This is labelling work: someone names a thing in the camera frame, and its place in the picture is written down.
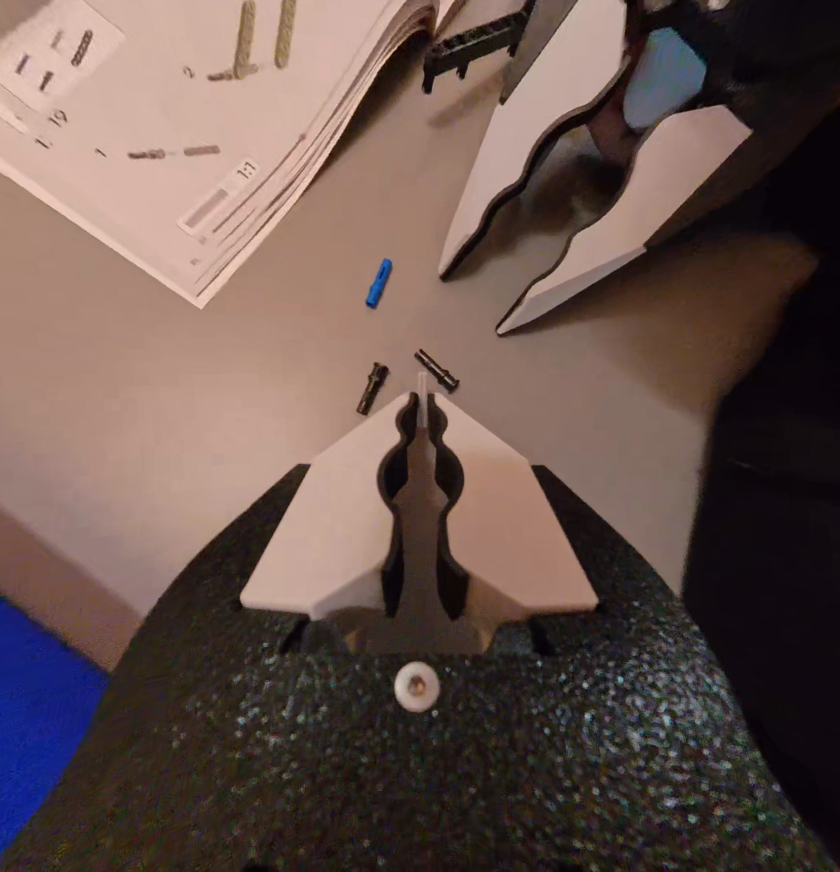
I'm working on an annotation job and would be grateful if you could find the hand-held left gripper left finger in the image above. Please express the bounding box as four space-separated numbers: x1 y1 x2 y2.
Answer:
239 393 419 648

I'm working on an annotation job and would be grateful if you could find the open instruction booklet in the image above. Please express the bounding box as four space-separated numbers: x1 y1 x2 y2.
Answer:
0 0 470 309

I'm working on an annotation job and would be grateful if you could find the blue plastic bin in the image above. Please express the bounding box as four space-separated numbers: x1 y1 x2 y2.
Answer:
0 585 116 867

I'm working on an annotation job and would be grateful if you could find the small black connector pin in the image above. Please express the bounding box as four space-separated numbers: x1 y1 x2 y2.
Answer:
356 362 391 416
414 349 460 395

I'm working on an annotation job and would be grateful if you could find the small pale grey pin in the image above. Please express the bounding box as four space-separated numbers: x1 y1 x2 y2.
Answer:
416 371 432 464

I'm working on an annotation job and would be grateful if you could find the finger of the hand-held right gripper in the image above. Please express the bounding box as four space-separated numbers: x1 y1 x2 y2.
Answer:
438 0 633 282
495 102 758 336

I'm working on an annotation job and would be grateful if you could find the small blue connector pin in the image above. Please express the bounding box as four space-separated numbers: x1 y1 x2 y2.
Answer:
364 258 394 312

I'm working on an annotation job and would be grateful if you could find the grey desk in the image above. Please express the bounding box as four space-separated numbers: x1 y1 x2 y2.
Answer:
0 0 824 672

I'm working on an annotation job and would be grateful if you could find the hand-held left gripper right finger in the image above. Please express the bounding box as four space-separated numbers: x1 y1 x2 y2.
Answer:
428 394 601 644

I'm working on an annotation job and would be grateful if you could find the person's dark clothing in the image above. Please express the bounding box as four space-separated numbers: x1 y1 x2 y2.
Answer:
682 102 840 872

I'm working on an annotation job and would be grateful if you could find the black beam with pins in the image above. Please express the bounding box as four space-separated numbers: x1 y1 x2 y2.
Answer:
422 0 538 94

